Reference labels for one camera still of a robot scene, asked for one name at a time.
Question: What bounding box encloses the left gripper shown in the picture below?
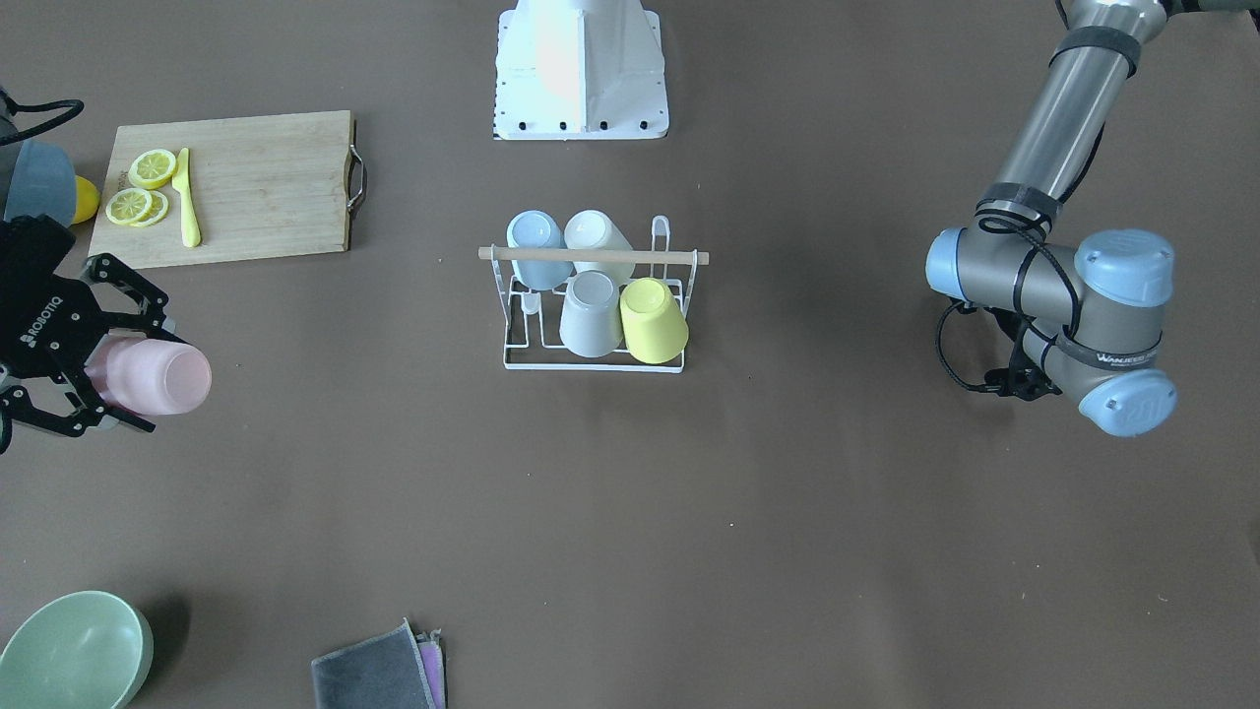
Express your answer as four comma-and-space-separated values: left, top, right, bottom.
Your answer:
984, 315, 1062, 400

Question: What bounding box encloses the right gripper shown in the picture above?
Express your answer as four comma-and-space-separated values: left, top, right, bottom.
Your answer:
1, 217, 185, 436

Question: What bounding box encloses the pink cup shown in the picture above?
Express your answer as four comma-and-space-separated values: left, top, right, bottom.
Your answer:
84, 336, 213, 416

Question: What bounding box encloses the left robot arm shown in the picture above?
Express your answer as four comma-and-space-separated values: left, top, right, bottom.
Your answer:
925, 1, 1257, 438

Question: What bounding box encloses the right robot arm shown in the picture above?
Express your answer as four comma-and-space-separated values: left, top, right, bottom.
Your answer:
1, 94, 176, 438

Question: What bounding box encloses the yellow cup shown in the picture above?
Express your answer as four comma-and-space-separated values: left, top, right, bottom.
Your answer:
617, 278, 689, 364

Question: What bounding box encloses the grey cup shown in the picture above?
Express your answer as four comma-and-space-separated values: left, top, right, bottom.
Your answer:
559, 269, 624, 358

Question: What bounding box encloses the cream white cup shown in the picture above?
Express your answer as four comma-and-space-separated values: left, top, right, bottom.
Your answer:
564, 210, 636, 288

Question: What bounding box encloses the white cup holder rack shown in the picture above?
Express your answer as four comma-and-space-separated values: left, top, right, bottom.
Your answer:
478, 210, 709, 373

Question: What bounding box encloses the light blue cup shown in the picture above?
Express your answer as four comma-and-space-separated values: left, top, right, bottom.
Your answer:
507, 210, 573, 291

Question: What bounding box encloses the yellow lemon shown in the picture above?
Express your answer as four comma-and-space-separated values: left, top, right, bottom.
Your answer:
71, 175, 100, 225

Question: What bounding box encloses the lemon slice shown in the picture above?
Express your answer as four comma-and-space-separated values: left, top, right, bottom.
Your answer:
126, 149, 176, 190
103, 186, 170, 227

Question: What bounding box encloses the yellow plastic knife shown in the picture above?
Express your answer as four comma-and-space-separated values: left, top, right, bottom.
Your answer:
171, 147, 202, 248

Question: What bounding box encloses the wooden cutting board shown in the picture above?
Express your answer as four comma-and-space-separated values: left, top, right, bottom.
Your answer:
89, 110, 358, 269

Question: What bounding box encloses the green bowl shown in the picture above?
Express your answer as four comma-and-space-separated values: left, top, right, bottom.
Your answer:
1, 591, 155, 708

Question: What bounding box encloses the grey cloth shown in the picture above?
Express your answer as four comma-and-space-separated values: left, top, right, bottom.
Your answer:
311, 622, 431, 708

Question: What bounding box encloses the purple cloth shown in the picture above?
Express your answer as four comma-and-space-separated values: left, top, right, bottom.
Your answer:
415, 631, 447, 709

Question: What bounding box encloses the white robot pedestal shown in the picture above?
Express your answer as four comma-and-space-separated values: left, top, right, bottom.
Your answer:
491, 1, 670, 141

